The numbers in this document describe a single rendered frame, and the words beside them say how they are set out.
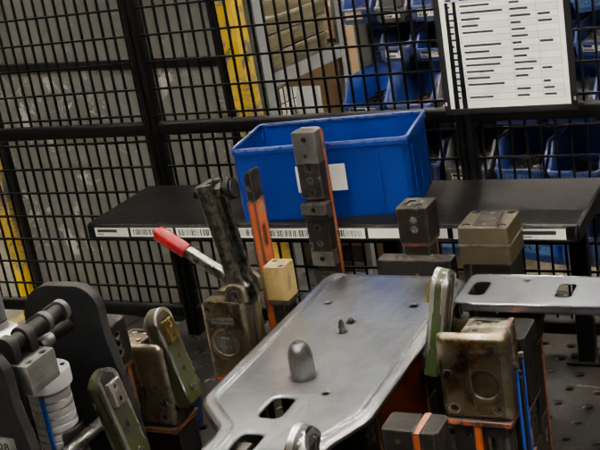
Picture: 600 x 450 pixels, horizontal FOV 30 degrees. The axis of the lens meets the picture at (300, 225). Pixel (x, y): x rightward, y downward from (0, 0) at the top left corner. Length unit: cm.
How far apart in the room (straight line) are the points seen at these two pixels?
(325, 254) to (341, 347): 38
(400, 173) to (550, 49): 31
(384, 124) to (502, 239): 41
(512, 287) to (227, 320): 40
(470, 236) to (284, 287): 28
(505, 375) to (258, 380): 31
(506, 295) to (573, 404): 38
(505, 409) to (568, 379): 60
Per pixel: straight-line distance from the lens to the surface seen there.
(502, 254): 165
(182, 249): 156
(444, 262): 170
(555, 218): 173
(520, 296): 155
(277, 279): 159
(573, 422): 185
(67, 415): 133
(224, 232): 150
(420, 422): 129
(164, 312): 141
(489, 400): 138
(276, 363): 145
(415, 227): 171
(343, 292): 163
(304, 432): 107
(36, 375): 122
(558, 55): 186
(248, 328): 155
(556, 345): 208
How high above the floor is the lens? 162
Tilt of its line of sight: 19 degrees down
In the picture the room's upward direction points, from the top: 10 degrees counter-clockwise
